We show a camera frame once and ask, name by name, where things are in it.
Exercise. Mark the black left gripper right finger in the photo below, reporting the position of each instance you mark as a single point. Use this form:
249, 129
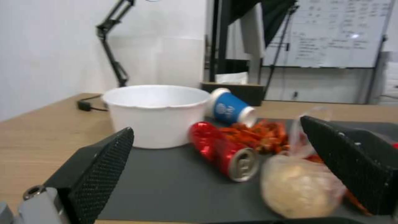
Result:
351, 161

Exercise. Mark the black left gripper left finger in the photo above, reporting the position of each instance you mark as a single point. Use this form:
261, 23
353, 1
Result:
96, 172

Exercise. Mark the bun in clear plastic bag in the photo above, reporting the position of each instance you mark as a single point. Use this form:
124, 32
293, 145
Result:
298, 184

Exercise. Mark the black box with tissue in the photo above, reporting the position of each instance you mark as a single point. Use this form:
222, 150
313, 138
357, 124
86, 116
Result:
233, 89

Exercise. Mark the dark grey table mat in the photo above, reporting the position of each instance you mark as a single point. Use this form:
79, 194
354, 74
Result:
174, 184

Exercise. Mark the white foam bowl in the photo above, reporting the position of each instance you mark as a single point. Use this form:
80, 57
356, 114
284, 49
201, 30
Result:
157, 115

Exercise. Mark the red crayfish shell pile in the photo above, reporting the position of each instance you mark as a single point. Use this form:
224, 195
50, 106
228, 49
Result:
261, 136

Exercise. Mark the whiteboard on stand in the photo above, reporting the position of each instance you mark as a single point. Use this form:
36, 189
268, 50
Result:
332, 35

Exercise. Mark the crushed red soda can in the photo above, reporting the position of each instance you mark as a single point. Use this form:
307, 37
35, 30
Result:
222, 151

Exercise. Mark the blue paper cup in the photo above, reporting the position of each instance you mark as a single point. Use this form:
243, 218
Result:
230, 108

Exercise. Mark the black light stand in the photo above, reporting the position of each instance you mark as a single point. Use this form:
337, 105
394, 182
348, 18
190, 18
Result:
280, 49

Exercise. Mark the black softbox light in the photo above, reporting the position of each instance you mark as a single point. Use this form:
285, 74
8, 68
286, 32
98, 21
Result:
248, 25

